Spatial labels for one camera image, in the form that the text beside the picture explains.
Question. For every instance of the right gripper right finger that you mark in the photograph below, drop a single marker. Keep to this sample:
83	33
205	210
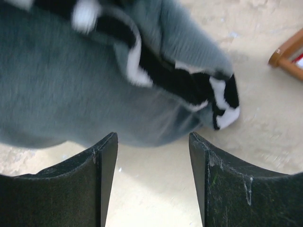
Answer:
234	193

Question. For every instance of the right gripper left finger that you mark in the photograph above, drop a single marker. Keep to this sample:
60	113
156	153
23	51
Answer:
72	193

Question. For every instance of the zebra print pillowcase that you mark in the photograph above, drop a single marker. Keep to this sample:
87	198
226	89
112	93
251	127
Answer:
78	70

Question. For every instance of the wooden tiered rack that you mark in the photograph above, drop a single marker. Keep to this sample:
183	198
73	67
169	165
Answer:
284	55

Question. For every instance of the red and white card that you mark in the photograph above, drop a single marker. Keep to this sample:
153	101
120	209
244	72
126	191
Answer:
299	61

